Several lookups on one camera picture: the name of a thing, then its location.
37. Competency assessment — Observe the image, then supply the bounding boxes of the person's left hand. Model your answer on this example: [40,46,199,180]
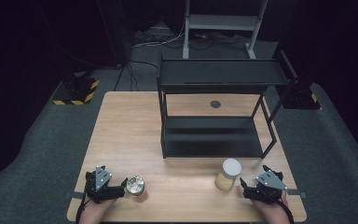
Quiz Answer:
[88,198,117,211]

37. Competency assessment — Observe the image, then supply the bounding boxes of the person's right hand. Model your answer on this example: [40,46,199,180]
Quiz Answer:
[250,191,289,217]

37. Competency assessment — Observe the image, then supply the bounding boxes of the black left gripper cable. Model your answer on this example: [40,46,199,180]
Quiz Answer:
[75,198,89,224]

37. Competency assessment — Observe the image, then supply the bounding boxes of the hazard-striped black stand base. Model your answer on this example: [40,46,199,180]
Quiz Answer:
[52,77,101,106]
[282,81,322,111]

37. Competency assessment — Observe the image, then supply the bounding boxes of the grey metal stand frame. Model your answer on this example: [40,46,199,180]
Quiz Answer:
[182,0,269,61]

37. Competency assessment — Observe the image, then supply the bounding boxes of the grey tape strip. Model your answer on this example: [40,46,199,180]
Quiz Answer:
[64,190,86,200]
[286,189,308,200]

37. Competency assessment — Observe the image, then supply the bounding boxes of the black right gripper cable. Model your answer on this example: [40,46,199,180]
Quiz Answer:
[275,199,295,224]

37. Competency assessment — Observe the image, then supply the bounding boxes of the white floor cables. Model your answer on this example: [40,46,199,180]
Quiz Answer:
[132,18,187,49]

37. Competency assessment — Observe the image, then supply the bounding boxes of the black two-tier metal rack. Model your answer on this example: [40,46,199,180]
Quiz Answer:
[156,58,290,160]

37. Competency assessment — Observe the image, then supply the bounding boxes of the thin black stand cables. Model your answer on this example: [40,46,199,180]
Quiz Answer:
[113,59,158,91]

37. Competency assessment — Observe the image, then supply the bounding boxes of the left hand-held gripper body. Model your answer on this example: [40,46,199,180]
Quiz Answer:
[85,165,117,203]

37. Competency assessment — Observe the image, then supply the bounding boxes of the white-lid glass jar yellow powder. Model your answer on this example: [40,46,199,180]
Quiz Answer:
[214,158,242,191]

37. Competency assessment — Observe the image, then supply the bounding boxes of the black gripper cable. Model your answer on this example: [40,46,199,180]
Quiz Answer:
[75,198,89,224]
[275,199,295,224]

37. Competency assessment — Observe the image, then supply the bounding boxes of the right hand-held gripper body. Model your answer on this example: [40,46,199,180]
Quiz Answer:
[251,164,290,205]

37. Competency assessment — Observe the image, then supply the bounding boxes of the metal-lid glass jar orange powder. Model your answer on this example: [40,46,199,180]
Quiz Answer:
[126,175,146,197]

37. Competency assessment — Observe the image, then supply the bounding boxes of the black floor cables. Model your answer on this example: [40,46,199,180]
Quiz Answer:
[188,31,250,51]

